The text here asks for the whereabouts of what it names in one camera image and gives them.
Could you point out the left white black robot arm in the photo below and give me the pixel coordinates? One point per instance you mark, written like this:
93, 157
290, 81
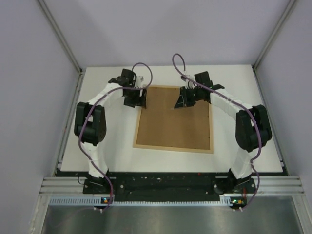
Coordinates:
90, 124

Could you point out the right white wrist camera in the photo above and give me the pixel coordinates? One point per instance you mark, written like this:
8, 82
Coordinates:
189, 81

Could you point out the left aluminium corner post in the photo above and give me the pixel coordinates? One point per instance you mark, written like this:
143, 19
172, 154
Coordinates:
59, 35

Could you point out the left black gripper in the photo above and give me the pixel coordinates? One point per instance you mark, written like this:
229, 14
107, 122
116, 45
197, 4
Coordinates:
138, 101

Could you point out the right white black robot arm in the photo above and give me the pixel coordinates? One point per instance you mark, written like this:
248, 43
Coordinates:
252, 127

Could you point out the light wooden picture frame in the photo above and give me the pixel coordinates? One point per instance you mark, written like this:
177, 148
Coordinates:
187, 129

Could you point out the aluminium corner post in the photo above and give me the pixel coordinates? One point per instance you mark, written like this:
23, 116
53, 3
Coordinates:
291, 5
59, 35

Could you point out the grey slotted cable duct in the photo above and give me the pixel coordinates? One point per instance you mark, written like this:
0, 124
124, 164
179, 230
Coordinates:
103, 201

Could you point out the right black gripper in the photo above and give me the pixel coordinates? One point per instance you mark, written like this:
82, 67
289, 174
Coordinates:
183, 101

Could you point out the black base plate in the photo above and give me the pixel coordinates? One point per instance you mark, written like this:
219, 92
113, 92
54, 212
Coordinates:
167, 187

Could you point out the right aluminium corner post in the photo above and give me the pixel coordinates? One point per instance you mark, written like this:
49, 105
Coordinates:
291, 5

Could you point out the aluminium front rail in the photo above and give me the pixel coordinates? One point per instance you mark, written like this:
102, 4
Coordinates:
269, 185

